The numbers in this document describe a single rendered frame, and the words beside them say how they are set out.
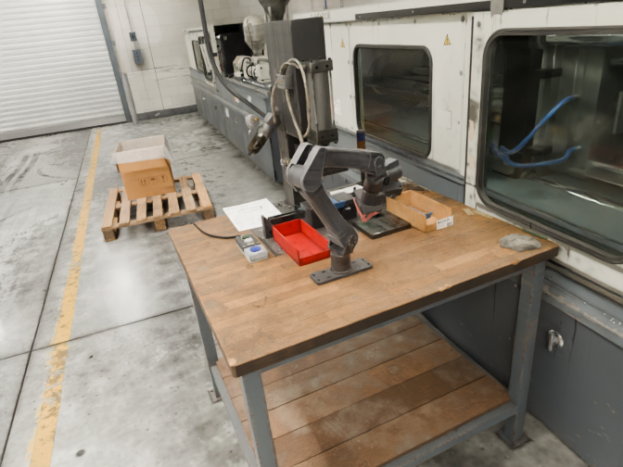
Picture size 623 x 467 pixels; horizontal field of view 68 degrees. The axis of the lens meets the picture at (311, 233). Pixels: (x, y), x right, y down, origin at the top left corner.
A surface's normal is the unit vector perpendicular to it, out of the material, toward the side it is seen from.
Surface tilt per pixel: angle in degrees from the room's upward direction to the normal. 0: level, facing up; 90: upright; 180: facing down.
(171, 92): 90
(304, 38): 90
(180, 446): 0
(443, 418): 0
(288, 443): 0
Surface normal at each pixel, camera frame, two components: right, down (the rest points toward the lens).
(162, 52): 0.36, 0.36
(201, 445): -0.10, -0.90
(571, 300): -0.59, -0.63
